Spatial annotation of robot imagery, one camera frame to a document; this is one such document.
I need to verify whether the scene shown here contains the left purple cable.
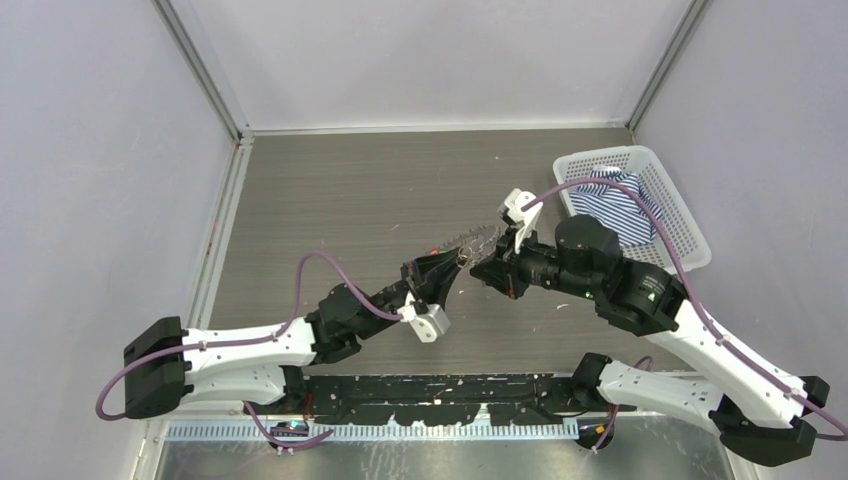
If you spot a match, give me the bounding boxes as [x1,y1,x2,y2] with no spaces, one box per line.
[95,250,415,452]

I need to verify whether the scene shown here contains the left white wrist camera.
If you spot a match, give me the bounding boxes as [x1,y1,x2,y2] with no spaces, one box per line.
[398,293,451,343]

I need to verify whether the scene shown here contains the white plastic basket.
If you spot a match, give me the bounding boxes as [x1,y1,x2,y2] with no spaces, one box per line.
[553,145,712,273]

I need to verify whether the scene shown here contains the purple cable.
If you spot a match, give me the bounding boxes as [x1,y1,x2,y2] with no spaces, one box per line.
[519,176,848,443]
[95,250,415,452]

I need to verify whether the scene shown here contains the blue striped shirt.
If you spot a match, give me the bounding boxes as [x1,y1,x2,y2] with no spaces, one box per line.
[569,165,663,247]

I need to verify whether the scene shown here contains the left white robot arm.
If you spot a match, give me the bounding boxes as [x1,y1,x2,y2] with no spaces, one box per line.
[122,249,467,420]

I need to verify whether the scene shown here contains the numbered metal key ring disc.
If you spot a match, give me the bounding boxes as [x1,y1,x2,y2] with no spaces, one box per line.
[428,225,501,268]

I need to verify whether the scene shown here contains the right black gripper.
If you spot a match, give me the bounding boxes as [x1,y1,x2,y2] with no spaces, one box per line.
[471,219,599,299]

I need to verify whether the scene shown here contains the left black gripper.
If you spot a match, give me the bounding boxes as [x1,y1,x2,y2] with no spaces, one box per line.
[354,246,464,340]

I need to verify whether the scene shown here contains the aluminium frame rail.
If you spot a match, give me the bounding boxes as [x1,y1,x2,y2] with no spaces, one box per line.
[125,128,255,479]

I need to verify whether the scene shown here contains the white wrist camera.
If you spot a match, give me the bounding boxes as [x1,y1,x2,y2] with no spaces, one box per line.
[498,188,543,254]
[398,293,451,343]

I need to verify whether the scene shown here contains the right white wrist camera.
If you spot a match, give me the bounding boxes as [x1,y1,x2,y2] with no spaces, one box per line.
[498,188,543,254]

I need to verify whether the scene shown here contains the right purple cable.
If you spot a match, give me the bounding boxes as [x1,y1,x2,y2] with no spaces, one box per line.
[519,176,848,443]

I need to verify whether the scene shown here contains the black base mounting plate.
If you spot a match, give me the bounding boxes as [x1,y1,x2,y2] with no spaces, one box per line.
[243,374,639,427]

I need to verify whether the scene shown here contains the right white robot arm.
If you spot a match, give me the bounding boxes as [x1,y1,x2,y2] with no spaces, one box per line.
[471,215,829,467]

